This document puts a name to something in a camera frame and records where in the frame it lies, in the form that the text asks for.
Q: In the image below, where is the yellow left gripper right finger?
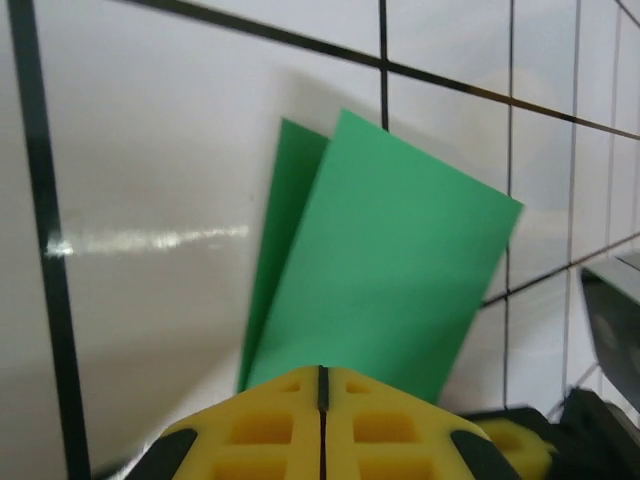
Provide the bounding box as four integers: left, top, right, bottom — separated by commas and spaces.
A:
319, 364, 521, 480

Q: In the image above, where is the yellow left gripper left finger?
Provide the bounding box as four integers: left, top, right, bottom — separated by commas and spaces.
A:
132, 364, 321, 480

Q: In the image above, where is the green square paper sheet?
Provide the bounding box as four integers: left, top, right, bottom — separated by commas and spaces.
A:
235, 107, 526, 406

